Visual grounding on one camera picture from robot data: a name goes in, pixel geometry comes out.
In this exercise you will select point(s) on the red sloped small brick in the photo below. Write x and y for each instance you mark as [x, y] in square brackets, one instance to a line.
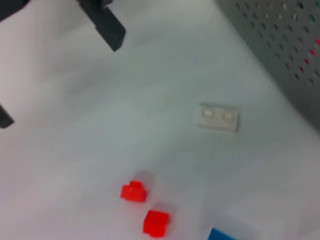
[156, 223]

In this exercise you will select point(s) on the grey perforated storage basket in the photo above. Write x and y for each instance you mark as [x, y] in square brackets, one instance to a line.
[280, 45]

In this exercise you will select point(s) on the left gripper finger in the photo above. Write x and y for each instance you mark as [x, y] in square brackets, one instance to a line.
[107, 25]
[5, 120]

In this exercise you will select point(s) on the red notched small brick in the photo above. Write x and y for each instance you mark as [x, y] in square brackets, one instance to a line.
[132, 191]

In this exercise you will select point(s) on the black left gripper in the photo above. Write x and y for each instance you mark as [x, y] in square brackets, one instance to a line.
[8, 6]

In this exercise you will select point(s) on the white small brick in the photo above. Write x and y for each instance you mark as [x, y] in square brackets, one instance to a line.
[217, 117]

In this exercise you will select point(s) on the blue square brick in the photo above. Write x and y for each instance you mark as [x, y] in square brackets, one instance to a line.
[220, 235]

